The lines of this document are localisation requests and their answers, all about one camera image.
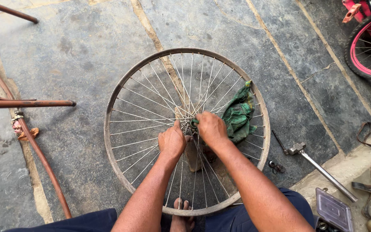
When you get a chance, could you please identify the person's left hand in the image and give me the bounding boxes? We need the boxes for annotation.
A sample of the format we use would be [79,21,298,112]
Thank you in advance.
[158,120,193,160]

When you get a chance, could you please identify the person's right hand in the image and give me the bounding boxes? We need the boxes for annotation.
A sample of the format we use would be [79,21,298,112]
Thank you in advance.
[195,111,230,151]

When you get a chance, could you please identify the green cloth rag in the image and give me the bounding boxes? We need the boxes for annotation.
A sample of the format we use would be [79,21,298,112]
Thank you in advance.
[190,81,257,144]

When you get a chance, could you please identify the rusty bicycle wheel rim with spokes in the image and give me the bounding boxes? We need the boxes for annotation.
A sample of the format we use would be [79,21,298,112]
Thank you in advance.
[104,48,271,217]

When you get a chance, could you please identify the wooden block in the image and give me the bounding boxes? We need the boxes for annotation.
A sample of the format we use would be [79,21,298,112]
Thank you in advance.
[174,106,212,172]

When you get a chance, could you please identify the thin black rod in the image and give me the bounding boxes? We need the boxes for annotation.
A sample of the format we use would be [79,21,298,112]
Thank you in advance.
[271,130,289,155]

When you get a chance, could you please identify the small metal nuts and washers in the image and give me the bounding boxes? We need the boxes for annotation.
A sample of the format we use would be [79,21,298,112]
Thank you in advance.
[268,160,286,175]

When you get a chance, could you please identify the person's bare foot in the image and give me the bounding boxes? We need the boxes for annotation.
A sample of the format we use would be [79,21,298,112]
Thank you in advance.
[170,197,196,232]

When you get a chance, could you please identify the person's dark blue trouser leg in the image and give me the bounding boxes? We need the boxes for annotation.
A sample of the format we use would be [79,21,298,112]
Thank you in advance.
[5,208,118,232]
[205,188,315,232]

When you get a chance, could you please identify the metal hammer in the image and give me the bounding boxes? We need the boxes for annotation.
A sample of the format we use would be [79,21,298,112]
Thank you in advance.
[287,142,359,203]

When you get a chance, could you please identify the clear plastic box lid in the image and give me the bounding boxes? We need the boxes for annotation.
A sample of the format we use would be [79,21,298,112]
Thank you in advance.
[315,188,354,232]

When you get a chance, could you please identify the box of small metal parts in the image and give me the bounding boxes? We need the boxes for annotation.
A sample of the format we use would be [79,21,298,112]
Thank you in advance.
[314,215,344,232]

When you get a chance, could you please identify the pink and orange rag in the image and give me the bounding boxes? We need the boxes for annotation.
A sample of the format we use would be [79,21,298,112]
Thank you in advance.
[12,121,40,142]

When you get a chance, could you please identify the pink bicycle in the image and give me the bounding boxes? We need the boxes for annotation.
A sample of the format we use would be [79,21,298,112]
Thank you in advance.
[342,0,371,82]

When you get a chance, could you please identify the rusty brown bicycle frame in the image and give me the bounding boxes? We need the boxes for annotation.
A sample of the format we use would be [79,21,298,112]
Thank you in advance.
[0,0,77,220]

